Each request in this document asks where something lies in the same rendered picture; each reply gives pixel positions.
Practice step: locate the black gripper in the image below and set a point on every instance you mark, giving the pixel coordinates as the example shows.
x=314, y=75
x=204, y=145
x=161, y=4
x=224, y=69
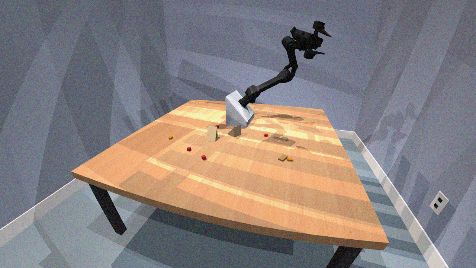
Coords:
x=309, y=38

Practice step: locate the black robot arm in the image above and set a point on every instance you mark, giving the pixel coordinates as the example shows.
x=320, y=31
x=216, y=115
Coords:
x=284, y=76

